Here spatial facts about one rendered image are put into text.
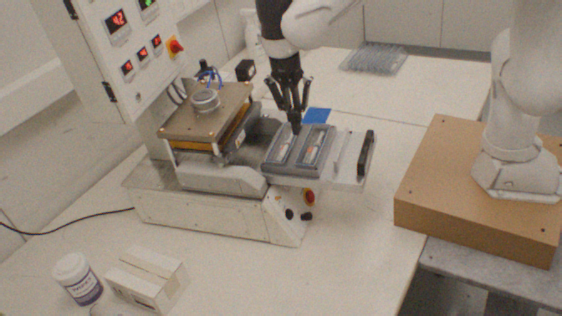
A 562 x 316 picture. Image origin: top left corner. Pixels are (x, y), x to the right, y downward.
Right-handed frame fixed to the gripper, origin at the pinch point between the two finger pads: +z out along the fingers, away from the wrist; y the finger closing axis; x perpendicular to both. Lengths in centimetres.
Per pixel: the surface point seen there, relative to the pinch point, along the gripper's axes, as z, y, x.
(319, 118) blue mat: 33, -11, 46
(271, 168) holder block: 8.7, -4.7, -10.1
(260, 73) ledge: 28, -45, 72
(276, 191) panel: 17.2, -4.7, -10.4
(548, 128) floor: 108, 88, 154
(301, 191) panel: 25.1, -1.3, -1.3
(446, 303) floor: 107, 43, 25
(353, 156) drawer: 10.5, 15.1, 0.1
